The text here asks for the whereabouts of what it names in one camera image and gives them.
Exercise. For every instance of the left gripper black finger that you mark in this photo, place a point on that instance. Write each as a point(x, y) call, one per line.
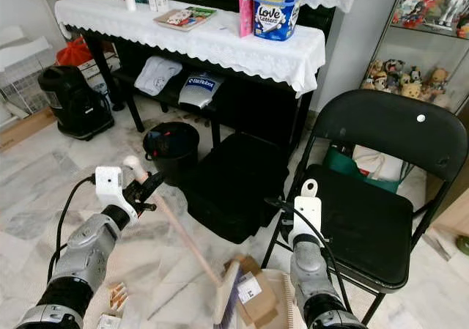
point(154, 183)

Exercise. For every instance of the brown cardboard box with label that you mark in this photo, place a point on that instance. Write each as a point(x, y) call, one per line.
point(260, 303)

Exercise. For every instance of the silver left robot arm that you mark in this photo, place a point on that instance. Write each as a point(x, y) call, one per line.
point(84, 259)

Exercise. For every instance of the black padded piano stool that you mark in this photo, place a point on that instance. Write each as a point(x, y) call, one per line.
point(234, 186)

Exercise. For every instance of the green fabric bag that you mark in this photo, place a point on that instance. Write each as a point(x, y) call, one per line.
point(337, 164)

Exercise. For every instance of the brown striped litter piece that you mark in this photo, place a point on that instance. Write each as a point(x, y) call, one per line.
point(117, 296)

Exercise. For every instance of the white tote bag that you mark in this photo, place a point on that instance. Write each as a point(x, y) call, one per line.
point(379, 164)

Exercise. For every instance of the grey folded cap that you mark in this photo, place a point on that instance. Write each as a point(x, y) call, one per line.
point(157, 75)

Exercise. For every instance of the black vacuum cleaner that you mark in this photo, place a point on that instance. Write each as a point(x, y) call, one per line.
point(75, 105)

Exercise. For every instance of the black upright piano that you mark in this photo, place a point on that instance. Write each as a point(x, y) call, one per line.
point(264, 105)

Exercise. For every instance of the white printed carton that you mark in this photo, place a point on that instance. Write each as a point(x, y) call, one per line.
point(99, 72)

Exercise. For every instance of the white litter piece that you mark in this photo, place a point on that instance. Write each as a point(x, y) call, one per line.
point(110, 322)

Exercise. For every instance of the long wooden board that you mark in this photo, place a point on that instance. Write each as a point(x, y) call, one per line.
point(29, 127)

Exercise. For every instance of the black folding chair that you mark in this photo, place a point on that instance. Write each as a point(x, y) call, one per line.
point(381, 124)

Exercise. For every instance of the red plastic bag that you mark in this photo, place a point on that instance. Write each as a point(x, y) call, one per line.
point(75, 53)

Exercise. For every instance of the colourful picture book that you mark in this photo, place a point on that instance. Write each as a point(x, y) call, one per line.
point(185, 17)

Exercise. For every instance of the beige plush toy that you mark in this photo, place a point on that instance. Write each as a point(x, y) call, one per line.
point(410, 89)

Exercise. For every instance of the pink slim box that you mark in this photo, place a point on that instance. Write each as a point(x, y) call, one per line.
point(245, 6)

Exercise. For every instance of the blue Love Letters tub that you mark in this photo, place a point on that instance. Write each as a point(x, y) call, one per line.
point(278, 14)

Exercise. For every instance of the brown teddy plush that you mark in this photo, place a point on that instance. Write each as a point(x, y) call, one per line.
point(440, 80)

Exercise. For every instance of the glass display cabinet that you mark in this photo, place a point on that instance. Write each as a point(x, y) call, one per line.
point(432, 43)

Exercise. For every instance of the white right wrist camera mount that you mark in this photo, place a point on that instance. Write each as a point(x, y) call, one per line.
point(308, 215)

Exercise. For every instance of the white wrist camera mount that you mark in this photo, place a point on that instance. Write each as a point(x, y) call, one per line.
point(308, 215)
point(108, 184)

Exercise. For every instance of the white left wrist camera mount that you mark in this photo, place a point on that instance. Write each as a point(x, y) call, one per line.
point(108, 184)

